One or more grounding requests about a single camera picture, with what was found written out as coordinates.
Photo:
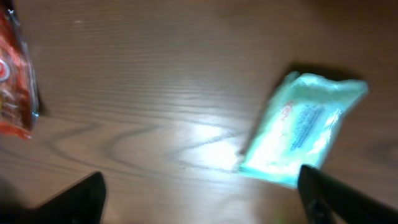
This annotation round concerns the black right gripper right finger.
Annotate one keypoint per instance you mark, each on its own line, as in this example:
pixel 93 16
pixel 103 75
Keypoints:
pixel 322 196

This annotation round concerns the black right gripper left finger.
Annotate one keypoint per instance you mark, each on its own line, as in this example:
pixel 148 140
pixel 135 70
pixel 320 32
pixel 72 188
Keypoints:
pixel 81 203

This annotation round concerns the teal wet wipes pack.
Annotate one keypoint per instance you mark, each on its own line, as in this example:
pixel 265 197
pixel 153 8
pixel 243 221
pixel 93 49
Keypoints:
pixel 299 125

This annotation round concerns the red Top candy bar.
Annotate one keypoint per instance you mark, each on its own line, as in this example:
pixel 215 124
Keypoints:
pixel 19 96

